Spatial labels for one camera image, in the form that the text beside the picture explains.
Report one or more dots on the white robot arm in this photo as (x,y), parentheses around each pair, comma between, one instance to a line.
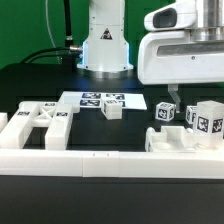
(106,52)

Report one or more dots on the white chair seat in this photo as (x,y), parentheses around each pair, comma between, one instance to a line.
(177,139)

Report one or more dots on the white chair back frame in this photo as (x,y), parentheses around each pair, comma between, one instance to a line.
(55,117)

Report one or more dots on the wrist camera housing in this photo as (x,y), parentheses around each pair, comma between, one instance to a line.
(179,15)

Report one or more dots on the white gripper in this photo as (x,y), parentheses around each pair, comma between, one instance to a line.
(172,58)

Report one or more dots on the white U-shaped obstacle fence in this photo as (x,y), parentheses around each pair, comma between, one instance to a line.
(192,165)

